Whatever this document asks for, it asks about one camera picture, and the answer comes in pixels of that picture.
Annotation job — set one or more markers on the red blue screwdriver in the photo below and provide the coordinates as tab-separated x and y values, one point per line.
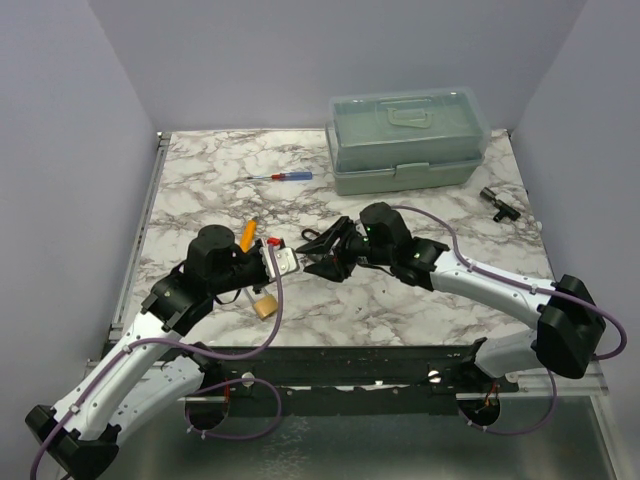
284	176

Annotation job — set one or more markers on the black padlock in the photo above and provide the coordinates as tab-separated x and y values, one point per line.
312	234

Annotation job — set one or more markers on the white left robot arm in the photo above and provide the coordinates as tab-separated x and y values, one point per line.
80	432

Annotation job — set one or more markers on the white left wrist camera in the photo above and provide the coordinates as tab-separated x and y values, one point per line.
278	260

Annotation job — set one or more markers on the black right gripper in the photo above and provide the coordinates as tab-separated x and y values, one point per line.
326	241

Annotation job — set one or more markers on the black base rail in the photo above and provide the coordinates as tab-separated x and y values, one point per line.
317	381

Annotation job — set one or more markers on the green plastic toolbox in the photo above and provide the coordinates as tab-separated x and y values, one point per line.
405	140

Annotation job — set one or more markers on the orange utility knife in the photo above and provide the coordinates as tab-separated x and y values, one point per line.
248	235

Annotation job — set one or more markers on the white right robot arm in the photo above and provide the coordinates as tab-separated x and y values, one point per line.
564	326

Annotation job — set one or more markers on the black T-shaped tool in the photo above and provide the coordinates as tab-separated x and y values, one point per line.
503	210

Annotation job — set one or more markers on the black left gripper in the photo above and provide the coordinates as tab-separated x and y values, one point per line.
256	250

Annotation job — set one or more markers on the brass padlock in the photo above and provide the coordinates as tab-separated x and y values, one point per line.
264	307

